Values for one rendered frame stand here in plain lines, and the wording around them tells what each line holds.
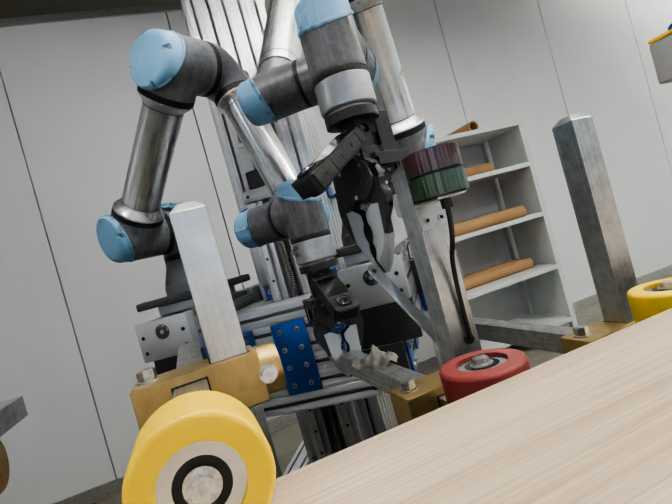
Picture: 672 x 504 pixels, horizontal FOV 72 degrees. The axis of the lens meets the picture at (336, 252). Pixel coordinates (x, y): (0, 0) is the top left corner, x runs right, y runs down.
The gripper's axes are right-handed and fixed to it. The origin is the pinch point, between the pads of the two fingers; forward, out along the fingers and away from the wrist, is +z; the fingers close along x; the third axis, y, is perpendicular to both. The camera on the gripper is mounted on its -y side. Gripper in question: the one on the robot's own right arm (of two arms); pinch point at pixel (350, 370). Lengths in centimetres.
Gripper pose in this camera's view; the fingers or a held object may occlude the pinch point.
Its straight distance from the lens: 85.4
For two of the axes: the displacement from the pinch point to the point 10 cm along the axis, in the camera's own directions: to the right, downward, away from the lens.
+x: -9.1, 2.6, -3.1
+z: 2.7, 9.6, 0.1
